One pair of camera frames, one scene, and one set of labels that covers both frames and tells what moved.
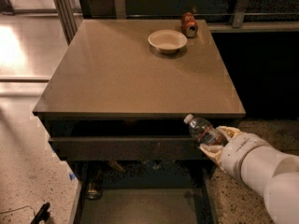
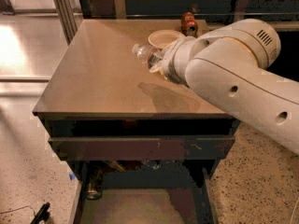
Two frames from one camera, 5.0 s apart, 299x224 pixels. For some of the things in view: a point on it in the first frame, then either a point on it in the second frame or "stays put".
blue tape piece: [72, 175] stays put
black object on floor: [42, 215] stays put
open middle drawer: [149, 192] stays put
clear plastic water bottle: [204, 133] → [150, 55]
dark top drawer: [98, 148] stays put
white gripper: [239, 154] → [168, 63]
